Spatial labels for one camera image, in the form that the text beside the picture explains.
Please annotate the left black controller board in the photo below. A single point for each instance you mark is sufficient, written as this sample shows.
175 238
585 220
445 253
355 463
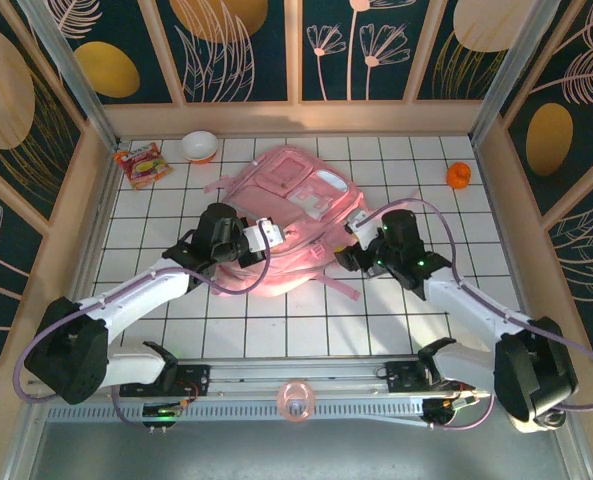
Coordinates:
158 414

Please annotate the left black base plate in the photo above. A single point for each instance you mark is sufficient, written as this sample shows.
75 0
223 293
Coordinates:
196 377

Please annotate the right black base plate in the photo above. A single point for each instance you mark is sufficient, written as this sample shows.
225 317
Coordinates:
401 377

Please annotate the pink tape roll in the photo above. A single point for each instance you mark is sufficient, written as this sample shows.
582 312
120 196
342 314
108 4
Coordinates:
282 402

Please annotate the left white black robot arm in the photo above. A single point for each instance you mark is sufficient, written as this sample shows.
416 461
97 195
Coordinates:
136 305

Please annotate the white orange bowl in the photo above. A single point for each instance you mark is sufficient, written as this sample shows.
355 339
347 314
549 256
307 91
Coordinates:
199 146

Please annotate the orange toy fruit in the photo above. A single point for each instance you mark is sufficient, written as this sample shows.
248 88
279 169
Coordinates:
459 176

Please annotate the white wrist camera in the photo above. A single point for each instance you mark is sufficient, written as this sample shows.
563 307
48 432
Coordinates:
362 230
266 234

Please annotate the aluminium mounting rail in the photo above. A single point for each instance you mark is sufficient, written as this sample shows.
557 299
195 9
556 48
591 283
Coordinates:
301 372

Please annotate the right black controller board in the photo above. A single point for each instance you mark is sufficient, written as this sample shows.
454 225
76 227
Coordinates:
438 411

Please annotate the black controller board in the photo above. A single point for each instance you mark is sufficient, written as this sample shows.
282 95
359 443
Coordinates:
438 411
158 414

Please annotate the aluminium frame post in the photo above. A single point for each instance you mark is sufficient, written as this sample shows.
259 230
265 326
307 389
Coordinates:
64 65
525 65

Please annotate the white bottle black cap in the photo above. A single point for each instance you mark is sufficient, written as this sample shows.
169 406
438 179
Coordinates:
523 426

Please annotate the red yellow snack packet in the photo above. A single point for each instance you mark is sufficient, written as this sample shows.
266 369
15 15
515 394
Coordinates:
143 166

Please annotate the pink backpack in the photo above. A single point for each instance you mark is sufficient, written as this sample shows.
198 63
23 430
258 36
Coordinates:
296 200

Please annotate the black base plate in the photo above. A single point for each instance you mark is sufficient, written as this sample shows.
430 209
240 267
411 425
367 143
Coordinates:
196 377
401 377

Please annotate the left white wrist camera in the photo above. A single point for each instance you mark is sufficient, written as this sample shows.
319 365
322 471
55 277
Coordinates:
266 234

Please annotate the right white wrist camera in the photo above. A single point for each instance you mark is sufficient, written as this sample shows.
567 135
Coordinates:
362 230

